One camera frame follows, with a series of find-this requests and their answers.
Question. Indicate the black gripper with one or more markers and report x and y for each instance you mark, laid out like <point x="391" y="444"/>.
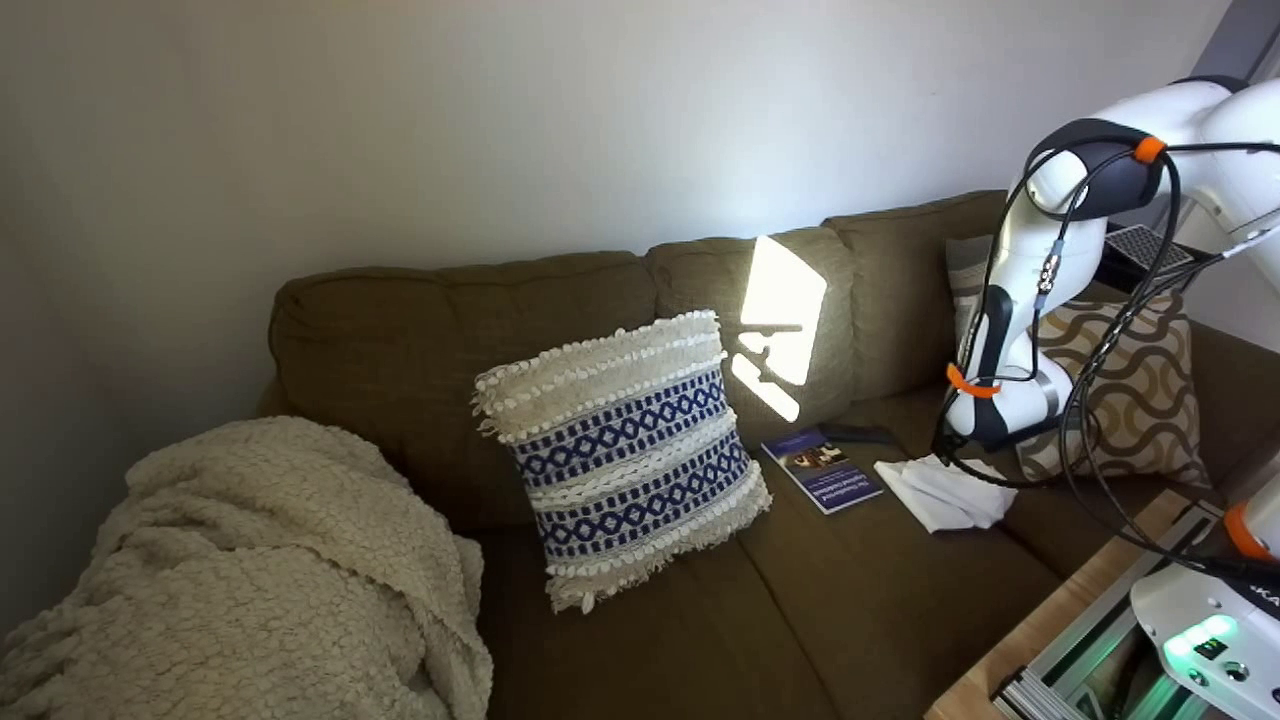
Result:
<point x="977" y="424"/>

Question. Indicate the white towel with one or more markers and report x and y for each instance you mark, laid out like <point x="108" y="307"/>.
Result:
<point x="948" y="497"/>

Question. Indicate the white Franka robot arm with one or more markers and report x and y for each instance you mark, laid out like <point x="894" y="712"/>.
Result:
<point x="1042" y="280"/>

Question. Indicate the brown fabric sofa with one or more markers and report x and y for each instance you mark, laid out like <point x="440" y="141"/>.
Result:
<point x="400" y="346"/>

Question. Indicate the grey white striped pillow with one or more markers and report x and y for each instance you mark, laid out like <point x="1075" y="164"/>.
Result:
<point x="970" y="272"/>

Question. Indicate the blue book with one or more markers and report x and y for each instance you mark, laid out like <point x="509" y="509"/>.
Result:
<point x="827" y="470"/>

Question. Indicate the gold grey wavy pillow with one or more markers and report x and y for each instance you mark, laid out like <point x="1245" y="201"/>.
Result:
<point x="1135" y="403"/>

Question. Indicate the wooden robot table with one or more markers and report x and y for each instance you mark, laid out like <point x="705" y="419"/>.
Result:
<point x="1014" y="654"/>

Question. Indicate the blue white woven pillow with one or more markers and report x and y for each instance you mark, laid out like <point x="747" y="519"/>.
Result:
<point x="626" y="452"/>

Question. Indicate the cream knit blanket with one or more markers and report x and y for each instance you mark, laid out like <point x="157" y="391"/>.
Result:
<point x="253" y="573"/>

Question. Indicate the aluminium base frame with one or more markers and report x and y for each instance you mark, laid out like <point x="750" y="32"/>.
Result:
<point x="1083" y="663"/>

